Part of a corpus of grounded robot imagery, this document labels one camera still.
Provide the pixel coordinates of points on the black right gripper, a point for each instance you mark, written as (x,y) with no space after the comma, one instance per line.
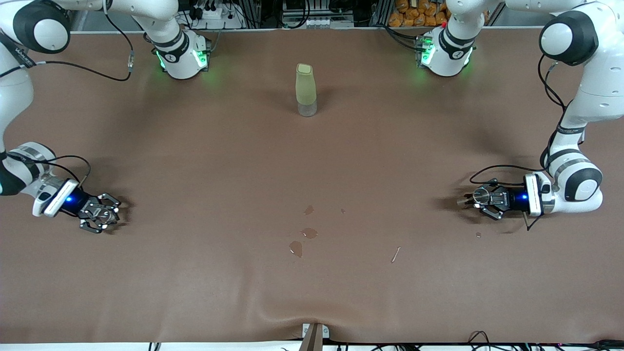
(78,201)

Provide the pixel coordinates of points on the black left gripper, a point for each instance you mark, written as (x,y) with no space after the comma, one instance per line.
(515,199)

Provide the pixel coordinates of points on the clear glass cup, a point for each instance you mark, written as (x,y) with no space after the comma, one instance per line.
(106,214)

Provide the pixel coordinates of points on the steel jigger measuring cup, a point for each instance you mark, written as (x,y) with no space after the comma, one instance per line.
(481,195)

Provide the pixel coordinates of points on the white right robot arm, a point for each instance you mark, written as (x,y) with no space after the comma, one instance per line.
(12,87)

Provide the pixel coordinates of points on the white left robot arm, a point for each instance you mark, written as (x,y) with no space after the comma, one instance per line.
(599,83)

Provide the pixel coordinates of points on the small liquid puddle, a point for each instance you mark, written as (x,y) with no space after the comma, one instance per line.
(308,210)

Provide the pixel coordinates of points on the brown table cover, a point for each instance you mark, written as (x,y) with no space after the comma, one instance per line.
(312,161)

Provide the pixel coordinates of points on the oval liquid puddle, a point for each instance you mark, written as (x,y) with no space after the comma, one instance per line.
(309,233)

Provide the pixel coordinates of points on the large liquid puddle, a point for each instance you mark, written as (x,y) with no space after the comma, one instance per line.
(296,249)

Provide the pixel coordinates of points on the orange snack packets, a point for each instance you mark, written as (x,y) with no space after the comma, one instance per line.
(419,12)

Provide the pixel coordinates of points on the pale green bottle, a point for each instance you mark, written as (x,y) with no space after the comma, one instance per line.
(306,87)

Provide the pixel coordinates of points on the white power strip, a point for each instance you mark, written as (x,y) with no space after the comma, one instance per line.
(217,17)

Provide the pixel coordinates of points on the black electronics rack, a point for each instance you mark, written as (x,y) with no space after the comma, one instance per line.
(317,12)

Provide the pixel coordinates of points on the metal table clamp bracket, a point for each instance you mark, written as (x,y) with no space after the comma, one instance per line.
(314,336)

